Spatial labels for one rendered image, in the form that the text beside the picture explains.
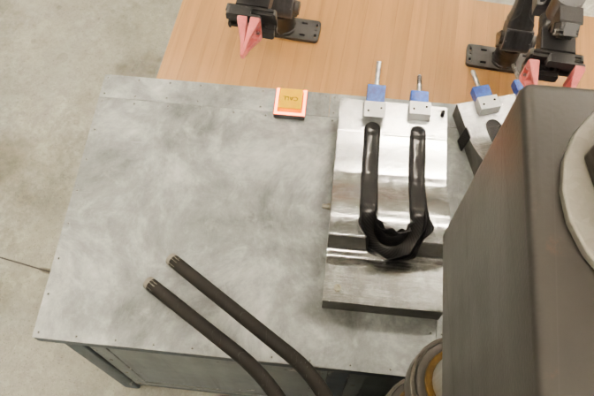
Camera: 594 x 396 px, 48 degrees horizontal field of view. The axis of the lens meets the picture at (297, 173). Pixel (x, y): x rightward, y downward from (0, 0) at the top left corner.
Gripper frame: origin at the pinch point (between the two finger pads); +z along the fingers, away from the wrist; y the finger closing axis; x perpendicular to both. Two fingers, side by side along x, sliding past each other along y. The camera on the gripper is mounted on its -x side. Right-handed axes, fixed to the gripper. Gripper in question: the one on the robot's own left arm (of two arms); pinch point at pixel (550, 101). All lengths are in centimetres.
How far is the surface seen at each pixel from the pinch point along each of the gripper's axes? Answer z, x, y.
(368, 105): -8.4, 26.4, -33.8
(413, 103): -11.7, 28.0, -23.3
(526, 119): 56, -83, -27
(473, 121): -13.3, 34.2, -7.7
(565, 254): 63, -84, -25
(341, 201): 17.0, 26.2, -36.1
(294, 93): -14, 36, -53
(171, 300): 44, 34, -69
